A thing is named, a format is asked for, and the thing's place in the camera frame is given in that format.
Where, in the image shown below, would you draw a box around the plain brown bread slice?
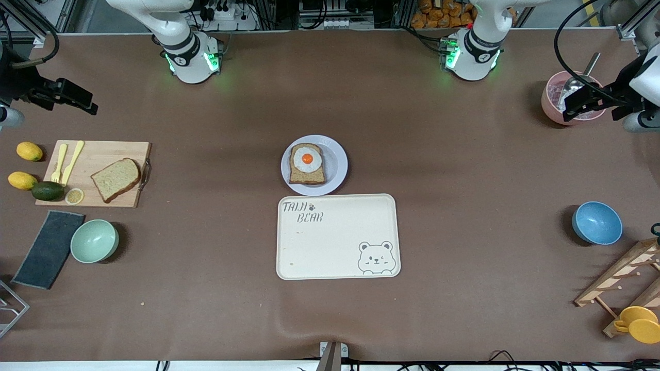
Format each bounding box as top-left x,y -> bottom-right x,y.
91,158 -> 142,204

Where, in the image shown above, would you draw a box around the round lavender plate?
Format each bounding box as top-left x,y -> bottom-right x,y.
280,134 -> 349,197

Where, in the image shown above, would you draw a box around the pink bowl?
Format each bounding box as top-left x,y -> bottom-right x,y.
540,70 -> 609,127

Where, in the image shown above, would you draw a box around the metal scoop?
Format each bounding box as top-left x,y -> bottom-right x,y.
557,52 -> 602,112

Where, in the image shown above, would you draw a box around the wooden cutting board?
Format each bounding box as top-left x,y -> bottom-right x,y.
35,140 -> 153,209

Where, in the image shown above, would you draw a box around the yellow plastic knife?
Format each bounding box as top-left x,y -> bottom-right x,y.
61,140 -> 86,188

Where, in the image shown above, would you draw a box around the yellow lemon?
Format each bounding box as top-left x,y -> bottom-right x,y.
16,141 -> 44,163
7,171 -> 39,191

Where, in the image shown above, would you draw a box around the yellow plastic fork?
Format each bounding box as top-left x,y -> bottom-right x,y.
51,143 -> 69,184

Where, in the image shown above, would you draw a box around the dark green avocado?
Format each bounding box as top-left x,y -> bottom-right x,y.
31,181 -> 66,203

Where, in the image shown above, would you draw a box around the blue bowl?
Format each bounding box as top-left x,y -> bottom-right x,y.
571,200 -> 624,246

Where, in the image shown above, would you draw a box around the mint green bowl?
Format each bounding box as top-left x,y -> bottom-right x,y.
70,219 -> 120,265

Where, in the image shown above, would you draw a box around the dark grey cloth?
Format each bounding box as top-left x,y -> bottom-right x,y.
11,210 -> 86,291

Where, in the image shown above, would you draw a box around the orange snack bags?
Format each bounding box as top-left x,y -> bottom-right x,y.
410,0 -> 478,29

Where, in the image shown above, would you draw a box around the white power strip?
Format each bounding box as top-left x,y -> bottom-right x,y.
198,3 -> 259,32

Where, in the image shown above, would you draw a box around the wooden drying rack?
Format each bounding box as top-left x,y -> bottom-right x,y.
573,237 -> 660,339

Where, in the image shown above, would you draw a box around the fried egg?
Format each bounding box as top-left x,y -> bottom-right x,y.
292,147 -> 323,174

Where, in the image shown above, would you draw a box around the yellow cup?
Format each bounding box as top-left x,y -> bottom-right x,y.
613,306 -> 660,345

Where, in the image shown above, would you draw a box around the toast with fried egg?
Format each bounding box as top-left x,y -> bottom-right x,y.
288,143 -> 327,186

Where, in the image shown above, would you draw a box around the cream bear print tray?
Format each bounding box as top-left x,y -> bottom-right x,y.
276,193 -> 402,281

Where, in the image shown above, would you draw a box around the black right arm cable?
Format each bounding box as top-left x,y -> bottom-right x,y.
0,10 -> 60,71

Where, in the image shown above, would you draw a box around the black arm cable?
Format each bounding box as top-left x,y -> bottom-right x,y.
0,10 -> 60,71
553,0 -> 628,104

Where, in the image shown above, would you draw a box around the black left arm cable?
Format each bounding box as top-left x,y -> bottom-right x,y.
553,0 -> 628,104

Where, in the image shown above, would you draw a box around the metal wire basket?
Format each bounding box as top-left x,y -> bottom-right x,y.
0,279 -> 30,340

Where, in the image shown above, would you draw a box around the black floor cables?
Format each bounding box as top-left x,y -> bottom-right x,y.
351,350 -> 660,371

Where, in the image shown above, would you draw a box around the grey metal camera bracket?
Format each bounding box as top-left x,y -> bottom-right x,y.
315,341 -> 349,371

